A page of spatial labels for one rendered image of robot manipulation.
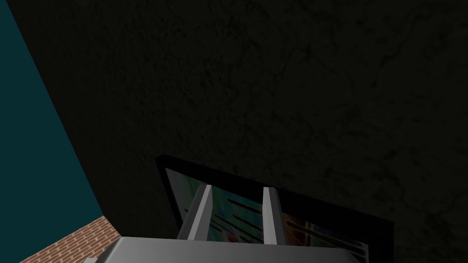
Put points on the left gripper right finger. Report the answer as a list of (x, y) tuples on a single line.
[(271, 219)]

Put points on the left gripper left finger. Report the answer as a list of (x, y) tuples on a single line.
[(199, 215)]

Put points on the black framed colourful picture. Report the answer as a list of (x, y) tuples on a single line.
[(241, 215)]

